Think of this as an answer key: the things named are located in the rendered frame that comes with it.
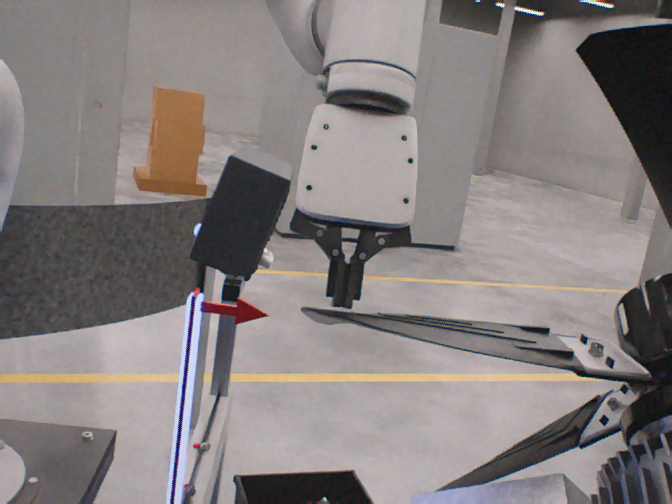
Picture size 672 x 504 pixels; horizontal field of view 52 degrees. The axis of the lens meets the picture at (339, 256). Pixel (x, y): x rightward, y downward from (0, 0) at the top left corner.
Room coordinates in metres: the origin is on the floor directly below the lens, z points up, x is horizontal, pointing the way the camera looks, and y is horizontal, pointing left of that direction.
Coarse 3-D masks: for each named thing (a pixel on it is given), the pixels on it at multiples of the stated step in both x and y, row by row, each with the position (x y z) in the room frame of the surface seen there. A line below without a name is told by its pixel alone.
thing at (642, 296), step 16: (640, 288) 0.61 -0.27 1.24; (656, 288) 0.59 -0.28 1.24; (624, 304) 0.61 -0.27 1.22; (640, 304) 0.60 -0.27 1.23; (656, 304) 0.58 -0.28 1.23; (640, 320) 0.59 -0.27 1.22; (656, 320) 0.57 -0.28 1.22; (624, 336) 0.60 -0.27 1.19; (640, 336) 0.58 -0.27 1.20; (656, 336) 0.56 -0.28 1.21; (640, 352) 0.57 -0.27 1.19; (656, 352) 0.56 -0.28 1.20; (656, 368) 0.56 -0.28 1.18; (640, 384) 0.58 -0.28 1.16; (656, 384) 0.56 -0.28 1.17; (640, 400) 0.53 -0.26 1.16; (656, 400) 0.52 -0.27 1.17; (624, 416) 0.55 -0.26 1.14; (640, 416) 0.52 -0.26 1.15; (656, 416) 0.52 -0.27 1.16; (624, 432) 0.54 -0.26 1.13
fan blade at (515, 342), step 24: (312, 312) 0.56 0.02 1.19; (336, 312) 0.50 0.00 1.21; (360, 312) 0.56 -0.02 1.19; (408, 336) 0.47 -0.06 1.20; (432, 336) 0.50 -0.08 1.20; (456, 336) 0.52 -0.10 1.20; (480, 336) 0.54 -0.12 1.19; (504, 336) 0.55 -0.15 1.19; (528, 336) 0.57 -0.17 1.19; (552, 336) 0.59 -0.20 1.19; (528, 360) 0.51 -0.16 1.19; (552, 360) 0.52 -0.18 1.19; (576, 360) 0.53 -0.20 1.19
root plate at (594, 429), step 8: (616, 392) 0.68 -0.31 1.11; (632, 392) 0.64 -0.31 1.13; (624, 400) 0.64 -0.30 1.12; (632, 400) 0.62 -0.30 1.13; (600, 408) 0.66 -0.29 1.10; (608, 408) 0.65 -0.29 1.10; (624, 408) 0.62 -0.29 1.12; (600, 416) 0.64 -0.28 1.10; (608, 416) 0.63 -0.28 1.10; (616, 416) 0.61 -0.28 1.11; (592, 424) 0.64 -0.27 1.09; (600, 424) 0.62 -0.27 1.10; (608, 424) 0.61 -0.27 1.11; (616, 424) 0.59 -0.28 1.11; (584, 432) 0.63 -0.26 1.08; (592, 432) 0.62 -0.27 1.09; (600, 432) 0.60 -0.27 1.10; (584, 440) 0.61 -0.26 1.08
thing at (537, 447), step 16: (592, 400) 0.68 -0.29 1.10; (576, 416) 0.68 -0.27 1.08; (592, 416) 0.65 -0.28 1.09; (544, 432) 0.70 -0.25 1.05; (560, 432) 0.66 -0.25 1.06; (576, 432) 0.63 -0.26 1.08; (512, 448) 0.73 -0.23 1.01; (528, 448) 0.69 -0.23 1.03; (544, 448) 0.65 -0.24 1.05; (560, 448) 0.63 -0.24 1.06; (496, 464) 0.71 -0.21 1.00; (512, 464) 0.67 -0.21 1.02; (528, 464) 0.64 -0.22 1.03; (464, 480) 0.72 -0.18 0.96; (480, 480) 0.68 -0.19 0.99
